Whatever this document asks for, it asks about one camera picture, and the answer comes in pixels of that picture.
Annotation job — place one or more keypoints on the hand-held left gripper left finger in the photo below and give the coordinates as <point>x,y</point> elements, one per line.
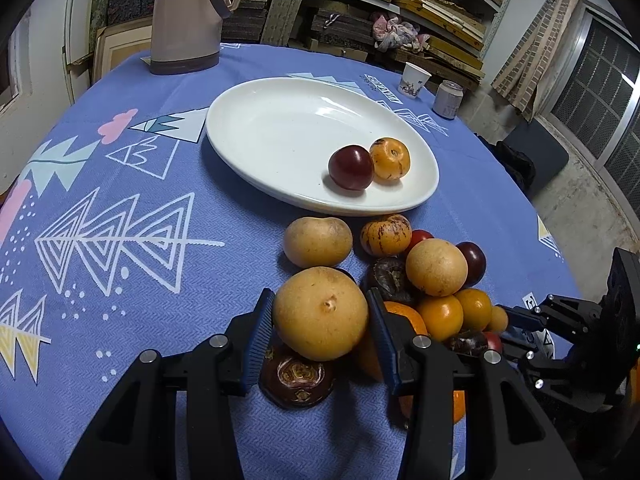
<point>260,335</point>

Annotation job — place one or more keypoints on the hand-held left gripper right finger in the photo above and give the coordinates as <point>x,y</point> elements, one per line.
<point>382,340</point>

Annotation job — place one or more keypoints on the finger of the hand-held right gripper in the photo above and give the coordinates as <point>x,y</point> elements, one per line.
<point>525,346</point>
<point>522,318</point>

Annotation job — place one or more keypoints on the small tan fruit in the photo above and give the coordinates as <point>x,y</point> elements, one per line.
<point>499,319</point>

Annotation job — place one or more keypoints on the small red tomato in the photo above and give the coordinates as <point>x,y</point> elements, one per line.
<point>494,341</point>

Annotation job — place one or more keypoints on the yellow orange tomato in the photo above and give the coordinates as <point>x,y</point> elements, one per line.
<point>475,307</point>

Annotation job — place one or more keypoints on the dark brown water chestnut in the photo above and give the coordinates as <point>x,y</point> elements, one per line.
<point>465,342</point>
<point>295,377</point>

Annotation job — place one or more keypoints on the large round yellow pear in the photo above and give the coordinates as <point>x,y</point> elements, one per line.
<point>320,312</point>

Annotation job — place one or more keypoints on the orange striped pepino melon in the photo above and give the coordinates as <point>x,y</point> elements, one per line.
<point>386,235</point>
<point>391,159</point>

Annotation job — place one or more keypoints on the lumpy tan pear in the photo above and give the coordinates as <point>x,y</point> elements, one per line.
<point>318,241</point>

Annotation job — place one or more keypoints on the white oval plate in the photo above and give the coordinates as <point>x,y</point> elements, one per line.
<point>280,135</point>

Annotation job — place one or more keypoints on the dark brown wrinkled fruit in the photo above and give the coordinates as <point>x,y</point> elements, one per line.
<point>390,280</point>

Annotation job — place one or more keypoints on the round tan pear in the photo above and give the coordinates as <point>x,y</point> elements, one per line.
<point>436,266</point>

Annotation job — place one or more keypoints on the black clothing heap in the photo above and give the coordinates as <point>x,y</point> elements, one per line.
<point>512,162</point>

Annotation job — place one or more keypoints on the dark seat cushion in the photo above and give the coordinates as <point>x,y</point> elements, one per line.
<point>547,152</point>

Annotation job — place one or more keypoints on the blue patterned tablecloth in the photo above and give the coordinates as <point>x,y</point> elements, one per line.
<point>150,185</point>

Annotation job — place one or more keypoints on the silver drink can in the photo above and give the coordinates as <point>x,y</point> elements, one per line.
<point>447,102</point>

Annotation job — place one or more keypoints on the window with metal grille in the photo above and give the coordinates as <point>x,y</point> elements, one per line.
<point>600,95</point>

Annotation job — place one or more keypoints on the white paper cup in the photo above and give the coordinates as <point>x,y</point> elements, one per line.
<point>414,80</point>

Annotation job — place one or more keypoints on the brick pattern sheet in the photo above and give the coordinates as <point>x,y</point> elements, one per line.
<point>540,50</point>

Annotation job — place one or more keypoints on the pink crumpled cloth bundle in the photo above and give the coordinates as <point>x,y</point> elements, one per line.
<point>397,32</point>

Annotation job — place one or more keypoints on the beige framed board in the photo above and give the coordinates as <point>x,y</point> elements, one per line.
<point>122,50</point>

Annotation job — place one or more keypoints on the beige thermos jug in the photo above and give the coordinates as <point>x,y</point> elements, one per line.
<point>185,20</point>

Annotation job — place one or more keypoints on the shelf with stacked boards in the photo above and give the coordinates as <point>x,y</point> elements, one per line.
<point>350,10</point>

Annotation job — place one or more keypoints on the white door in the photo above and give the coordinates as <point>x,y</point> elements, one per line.
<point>45,70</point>

